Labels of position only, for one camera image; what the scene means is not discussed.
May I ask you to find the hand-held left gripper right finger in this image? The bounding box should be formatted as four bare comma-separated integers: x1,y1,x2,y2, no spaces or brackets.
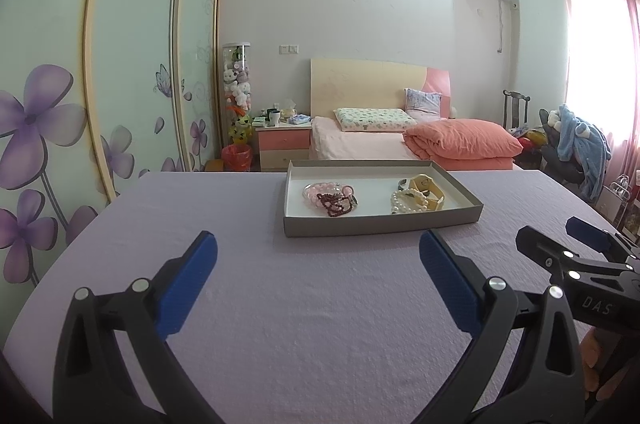
415,229,588,424

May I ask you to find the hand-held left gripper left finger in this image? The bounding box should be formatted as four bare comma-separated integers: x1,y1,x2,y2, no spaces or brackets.
52,231,226,424

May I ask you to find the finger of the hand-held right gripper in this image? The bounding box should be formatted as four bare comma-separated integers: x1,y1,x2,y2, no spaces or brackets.
515,225,640,322
566,217,640,261

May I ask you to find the white pearl bracelet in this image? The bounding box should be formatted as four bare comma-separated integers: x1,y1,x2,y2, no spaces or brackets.
390,188,431,215

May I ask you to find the grey cardboard tray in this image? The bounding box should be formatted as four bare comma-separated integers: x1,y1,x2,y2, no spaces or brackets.
283,160,485,239

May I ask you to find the yellow bangle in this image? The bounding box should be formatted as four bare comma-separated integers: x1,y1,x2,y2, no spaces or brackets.
407,174,446,211

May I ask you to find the dark red bead bracelet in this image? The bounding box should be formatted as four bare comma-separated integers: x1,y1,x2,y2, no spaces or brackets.
317,193,358,218

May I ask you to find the pink bead bracelet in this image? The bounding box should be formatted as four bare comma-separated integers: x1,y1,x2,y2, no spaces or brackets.
301,183,351,207

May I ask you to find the person's right hand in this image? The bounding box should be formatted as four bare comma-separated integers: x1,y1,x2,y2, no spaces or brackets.
582,326,608,397

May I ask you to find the black office chair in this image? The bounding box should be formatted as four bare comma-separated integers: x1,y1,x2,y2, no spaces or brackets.
537,108,601,200

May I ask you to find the blue fleece garment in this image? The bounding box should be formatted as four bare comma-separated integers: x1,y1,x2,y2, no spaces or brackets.
557,105,612,200

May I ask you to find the purple tablecloth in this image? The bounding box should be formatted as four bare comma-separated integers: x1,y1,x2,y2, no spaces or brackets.
0,169,640,424

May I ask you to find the yellow toy pile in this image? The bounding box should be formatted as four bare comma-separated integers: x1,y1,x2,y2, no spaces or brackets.
515,129,543,150

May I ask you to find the red trash bin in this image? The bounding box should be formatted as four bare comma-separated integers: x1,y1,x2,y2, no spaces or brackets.
221,144,252,172

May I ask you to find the dark wooden chair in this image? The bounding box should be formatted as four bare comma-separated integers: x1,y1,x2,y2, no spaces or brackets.
502,89,531,130

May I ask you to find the folded pink quilt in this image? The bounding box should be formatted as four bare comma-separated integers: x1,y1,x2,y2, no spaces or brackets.
402,118,523,162

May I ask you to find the bed with pink sheet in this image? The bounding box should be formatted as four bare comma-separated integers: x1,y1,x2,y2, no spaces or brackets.
309,117,516,171

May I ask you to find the pink and white nightstand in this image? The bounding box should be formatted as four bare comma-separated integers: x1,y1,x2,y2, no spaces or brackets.
256,124,313,170

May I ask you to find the floral white pillow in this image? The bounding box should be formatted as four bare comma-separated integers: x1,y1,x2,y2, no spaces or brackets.
334,107,417,133

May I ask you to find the purple patterned pillow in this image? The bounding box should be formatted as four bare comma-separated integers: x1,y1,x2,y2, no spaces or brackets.
404,88,443,117

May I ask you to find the clear tube of plush toys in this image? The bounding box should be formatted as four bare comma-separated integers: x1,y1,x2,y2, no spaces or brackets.
221,42,252,150

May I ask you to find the beige and pink headboard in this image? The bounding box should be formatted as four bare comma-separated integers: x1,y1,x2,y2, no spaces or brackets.
310,58,451,120

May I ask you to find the flower print sliding wardrobe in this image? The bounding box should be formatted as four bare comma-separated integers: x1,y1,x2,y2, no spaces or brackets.
0,0,224,300

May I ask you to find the metal wire rack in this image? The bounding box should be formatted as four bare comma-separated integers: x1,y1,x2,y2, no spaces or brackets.
607,174,631,205

